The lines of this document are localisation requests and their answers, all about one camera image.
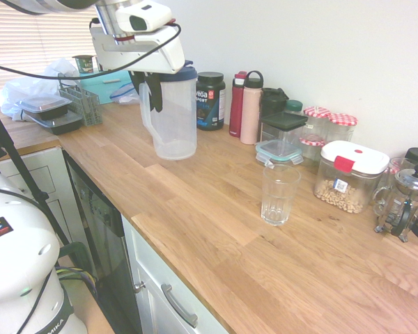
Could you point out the black dishwasher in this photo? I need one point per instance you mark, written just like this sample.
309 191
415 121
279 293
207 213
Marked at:
101 222

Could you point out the green yogurt cup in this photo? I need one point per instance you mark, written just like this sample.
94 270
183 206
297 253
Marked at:
83 64

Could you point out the teal bread box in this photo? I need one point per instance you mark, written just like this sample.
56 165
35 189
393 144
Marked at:
101 88

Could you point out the grey cutlery basket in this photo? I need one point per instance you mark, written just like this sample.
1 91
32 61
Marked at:
87 109

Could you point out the clear zip bag blue seal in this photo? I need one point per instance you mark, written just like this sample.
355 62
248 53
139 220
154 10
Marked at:
125 97

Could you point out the clear glass mug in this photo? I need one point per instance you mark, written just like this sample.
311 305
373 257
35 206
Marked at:
398 165

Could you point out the beige window blinds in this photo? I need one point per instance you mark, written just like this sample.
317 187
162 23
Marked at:
28 38

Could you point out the silver cabinet knob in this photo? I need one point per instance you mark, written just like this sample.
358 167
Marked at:
139 286

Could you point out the glass French press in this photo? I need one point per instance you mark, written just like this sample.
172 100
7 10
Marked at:
404 198

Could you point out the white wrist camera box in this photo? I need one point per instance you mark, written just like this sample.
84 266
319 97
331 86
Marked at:
143 15

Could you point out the red water bottle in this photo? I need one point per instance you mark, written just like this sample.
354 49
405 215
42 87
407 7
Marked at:
236 111

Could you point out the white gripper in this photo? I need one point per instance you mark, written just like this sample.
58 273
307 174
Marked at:
143 52

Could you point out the white plastic bag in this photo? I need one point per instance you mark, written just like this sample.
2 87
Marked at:
35 85

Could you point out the clear drinking glass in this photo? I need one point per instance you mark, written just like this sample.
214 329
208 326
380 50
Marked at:
280 195

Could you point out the dark green shaker bottle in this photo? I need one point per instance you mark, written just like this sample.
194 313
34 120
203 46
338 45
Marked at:
273 101

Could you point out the cereal container white red lid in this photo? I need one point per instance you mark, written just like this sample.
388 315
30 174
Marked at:
352 174

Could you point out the translucent plastic pitcher blue lid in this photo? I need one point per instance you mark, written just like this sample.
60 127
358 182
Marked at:
176 121

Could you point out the black camera tripod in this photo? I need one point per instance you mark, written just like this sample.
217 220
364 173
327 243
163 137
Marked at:
21 163

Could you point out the clear jar green lid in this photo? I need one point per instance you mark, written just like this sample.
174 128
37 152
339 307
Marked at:
294 106

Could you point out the black Vega protein tub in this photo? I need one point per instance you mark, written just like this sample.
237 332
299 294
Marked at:
210 104

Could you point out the glass food container teal lid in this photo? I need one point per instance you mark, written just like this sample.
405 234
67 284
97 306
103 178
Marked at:
278 153

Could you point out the pink bottle black lid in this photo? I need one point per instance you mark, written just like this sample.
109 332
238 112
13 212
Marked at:
250 118

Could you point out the small jar red checkered lid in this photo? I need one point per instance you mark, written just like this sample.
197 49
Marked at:
311 148

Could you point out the black takeout container clear lid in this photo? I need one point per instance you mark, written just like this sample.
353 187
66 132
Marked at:
59 124
43 106

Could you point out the square canister dark lid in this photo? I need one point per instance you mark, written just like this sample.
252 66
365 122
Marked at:
282 121

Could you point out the white cabinet drawer front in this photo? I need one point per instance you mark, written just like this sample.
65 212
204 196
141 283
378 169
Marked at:
156 278

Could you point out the tall jar red checkered lid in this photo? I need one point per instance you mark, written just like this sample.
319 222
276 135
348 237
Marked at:
317 116
342 127

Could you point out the white cabinet panelled door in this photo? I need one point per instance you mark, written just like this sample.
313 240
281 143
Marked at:
42 181

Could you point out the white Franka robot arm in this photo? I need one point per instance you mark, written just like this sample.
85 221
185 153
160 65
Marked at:
14 226

